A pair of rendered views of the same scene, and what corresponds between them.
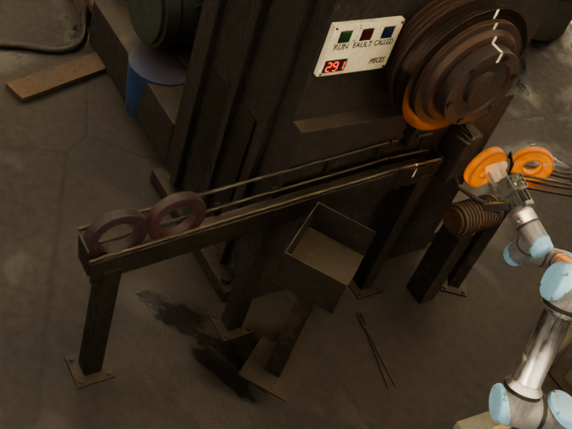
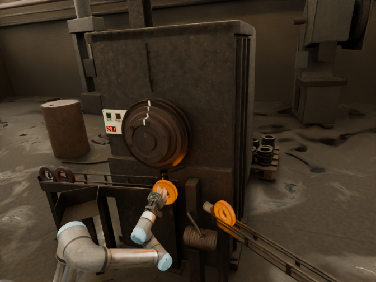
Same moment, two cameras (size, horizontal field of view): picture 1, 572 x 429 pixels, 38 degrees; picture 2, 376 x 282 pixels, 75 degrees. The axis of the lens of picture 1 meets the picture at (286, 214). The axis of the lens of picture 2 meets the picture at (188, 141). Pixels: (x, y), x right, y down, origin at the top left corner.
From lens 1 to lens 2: 2.74 m
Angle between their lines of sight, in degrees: 59
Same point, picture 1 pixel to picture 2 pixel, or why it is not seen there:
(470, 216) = (187, 233)
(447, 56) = (129, 122)
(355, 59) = (119, 127)
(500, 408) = not seen: outside the picture
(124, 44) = not seen: hidden behind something
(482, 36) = (141, 112)
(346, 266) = (88, 215)
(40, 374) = (54, 230)
